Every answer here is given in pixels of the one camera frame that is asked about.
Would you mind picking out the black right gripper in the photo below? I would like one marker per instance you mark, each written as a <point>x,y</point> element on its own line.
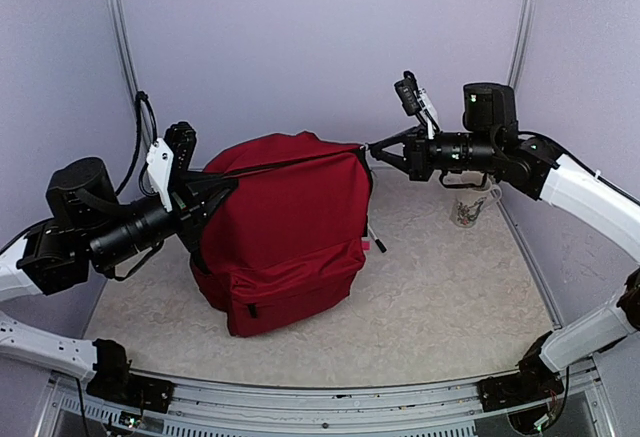
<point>419,157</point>

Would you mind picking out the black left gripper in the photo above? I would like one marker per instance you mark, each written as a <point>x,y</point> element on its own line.
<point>191,196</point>

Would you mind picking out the red student backpack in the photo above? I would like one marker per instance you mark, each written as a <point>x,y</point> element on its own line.
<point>287,243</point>

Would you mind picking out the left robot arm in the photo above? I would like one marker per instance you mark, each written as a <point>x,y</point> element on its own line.
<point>91,230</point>

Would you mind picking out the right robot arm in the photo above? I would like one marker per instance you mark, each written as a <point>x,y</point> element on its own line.
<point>537,166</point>

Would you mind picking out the white ceramic mug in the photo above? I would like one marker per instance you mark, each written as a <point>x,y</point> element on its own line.
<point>469,203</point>

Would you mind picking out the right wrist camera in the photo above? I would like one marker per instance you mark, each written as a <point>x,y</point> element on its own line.
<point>416,103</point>

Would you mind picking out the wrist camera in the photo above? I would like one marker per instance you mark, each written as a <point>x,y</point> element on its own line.
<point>416,103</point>
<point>167,158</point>

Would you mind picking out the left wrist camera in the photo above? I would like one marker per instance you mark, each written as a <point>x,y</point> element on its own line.
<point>167,158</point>

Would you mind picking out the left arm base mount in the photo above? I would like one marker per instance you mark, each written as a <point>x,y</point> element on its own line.
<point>114,382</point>

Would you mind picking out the aluminium front rail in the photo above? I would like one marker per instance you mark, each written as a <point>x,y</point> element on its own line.
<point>448,408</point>

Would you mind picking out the right aluminium frame post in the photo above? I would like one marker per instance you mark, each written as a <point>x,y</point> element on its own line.
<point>524,28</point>

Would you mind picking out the aluminium frame post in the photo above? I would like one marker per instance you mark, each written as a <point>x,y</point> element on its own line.
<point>524,28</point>
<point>118,19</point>

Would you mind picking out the left aluminium frame post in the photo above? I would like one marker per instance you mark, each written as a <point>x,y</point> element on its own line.
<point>118,19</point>

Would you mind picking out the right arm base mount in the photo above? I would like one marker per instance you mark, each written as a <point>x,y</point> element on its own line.
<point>533,381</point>

